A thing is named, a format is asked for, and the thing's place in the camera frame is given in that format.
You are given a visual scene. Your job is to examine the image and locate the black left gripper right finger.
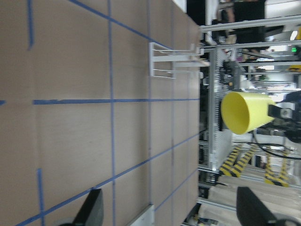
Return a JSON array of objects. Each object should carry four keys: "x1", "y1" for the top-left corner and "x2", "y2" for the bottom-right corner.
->
[{"x1": 236, "y1": 187, "x2": 282, "y2": 226}]

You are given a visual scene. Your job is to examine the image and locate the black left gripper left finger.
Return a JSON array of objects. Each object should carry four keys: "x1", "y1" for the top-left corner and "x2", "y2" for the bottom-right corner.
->
[{"x1": 71, "y1": 189, "x2": 104, "y2": 226}]

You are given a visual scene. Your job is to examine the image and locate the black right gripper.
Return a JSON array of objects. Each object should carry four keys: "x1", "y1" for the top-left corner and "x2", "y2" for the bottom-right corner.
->
[{"x1": 268, "y1": 91, "x2": 301, "y2": 144}]

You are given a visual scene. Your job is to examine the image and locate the yellow plastic cup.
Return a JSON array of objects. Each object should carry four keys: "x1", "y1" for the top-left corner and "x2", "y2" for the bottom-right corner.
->
[{"x1": 221, "y1": 92, "x2": 275, "y2": 135}]

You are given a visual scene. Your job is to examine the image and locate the white wire cup rack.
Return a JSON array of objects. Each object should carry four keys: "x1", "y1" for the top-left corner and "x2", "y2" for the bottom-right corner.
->
[{"x1": 149, "y1": 42, "x2": 210, "y2": 79}]

